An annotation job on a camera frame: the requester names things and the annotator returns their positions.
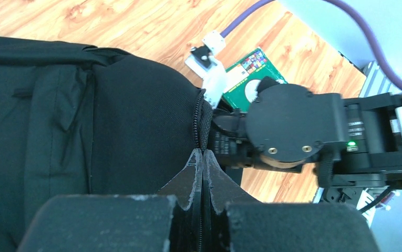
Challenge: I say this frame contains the green coin book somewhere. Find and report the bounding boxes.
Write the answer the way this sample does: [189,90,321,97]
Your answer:
[222,47,287,112]

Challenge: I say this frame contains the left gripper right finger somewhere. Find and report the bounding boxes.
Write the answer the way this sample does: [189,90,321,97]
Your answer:
[202,150,379,251]

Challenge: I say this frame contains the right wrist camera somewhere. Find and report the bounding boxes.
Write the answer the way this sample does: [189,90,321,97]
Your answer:
[185,30,227,109]

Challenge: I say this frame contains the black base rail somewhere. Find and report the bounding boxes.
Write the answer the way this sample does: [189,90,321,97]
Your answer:
[312,187,400,227]

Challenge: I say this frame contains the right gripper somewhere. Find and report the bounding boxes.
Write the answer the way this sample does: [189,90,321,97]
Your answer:
[208,77,349,173]

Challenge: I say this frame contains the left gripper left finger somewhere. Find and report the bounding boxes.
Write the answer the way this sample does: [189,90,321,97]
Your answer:
[18,149,202,251]

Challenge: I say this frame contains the black backpack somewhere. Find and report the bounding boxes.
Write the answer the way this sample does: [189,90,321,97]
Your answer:
[0,37,231,251]

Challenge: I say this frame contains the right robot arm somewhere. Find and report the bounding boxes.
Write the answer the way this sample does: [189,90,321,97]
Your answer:
[208,77,402,190]

